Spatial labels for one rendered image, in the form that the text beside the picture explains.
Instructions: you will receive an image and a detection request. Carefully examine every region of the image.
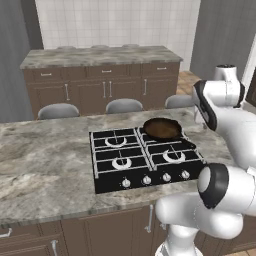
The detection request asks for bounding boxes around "grey stool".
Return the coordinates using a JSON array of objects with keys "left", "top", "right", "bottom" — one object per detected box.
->
[
  {"left": 164, "top": 94, "right": 196, "bottom": 110},
  {"left": 105, "top": 98, "right": 144, "bottom": 115},
  {"left": 36, "top": 102, "right": 81, "bottom": 121}
]

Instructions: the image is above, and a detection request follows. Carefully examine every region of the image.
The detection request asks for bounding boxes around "silver drawer handle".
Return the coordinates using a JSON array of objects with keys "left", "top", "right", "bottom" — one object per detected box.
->
[{"left": 0, "top": 227, "right": 14, "bottom": 239}]

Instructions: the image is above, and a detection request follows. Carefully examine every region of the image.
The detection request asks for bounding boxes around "brown frying pan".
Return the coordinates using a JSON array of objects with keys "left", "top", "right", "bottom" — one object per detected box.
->
[{"left": 142, "top": 117, "right": 197, "bottom": 150}]

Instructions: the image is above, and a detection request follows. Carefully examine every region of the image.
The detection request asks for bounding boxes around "silver cupboard door handle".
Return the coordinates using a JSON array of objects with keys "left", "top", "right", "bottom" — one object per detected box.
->
[
  {"left": 144, "top": 203, "right": 155, "bottom": 234},
  {"left": 50, "top": 239, "right": 59, "bottom": 256}
]

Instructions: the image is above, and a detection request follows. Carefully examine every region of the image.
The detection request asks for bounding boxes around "brown drawer front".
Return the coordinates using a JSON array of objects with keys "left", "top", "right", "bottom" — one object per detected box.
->
[{"left": 0, "top": 221, "right": 63, "bottom": 248}]

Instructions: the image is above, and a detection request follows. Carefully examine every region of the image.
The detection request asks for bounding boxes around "brown island cupboard run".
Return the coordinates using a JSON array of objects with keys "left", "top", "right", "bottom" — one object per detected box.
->
[{"left": 19, "top": 45, "right": 184, "bottom": 120}]

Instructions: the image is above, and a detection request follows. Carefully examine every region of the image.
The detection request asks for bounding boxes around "black gas hob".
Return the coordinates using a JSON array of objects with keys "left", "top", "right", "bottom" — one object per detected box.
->
[{"left": 88, "top": 124, "right": 208, "bottom": 195}]

